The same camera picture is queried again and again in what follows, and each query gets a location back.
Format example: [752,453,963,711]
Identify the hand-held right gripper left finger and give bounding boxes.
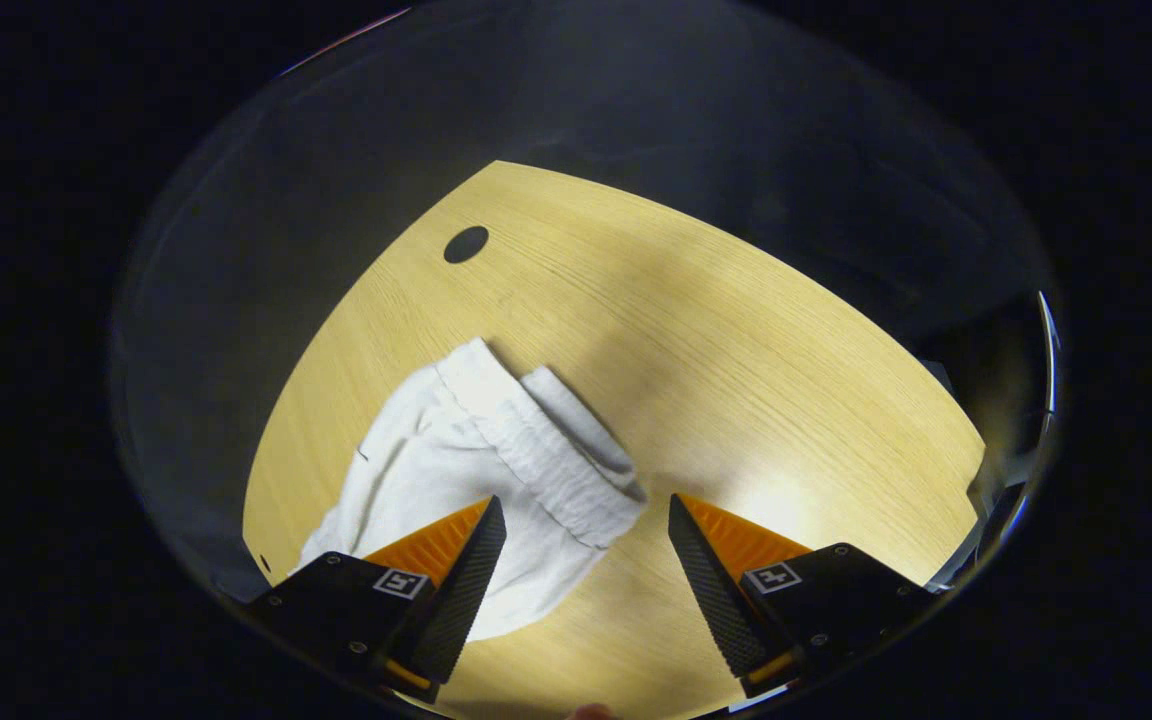
[244,494,508,706]

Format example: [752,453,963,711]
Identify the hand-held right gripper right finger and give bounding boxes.
[667,492,939,700]

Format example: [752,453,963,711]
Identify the white jeans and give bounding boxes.
[296,338,649,642]

